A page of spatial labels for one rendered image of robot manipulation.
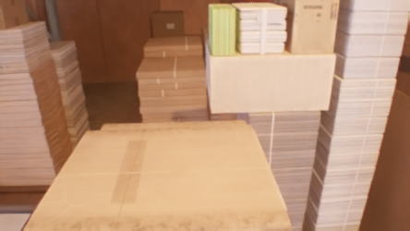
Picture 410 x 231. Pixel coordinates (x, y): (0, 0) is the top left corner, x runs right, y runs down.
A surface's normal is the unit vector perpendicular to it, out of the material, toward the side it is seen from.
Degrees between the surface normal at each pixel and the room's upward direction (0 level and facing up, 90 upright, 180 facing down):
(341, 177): 90
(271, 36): 90
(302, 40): 90
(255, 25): 90
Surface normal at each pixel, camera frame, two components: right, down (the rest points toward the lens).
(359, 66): 0.06, 0.41
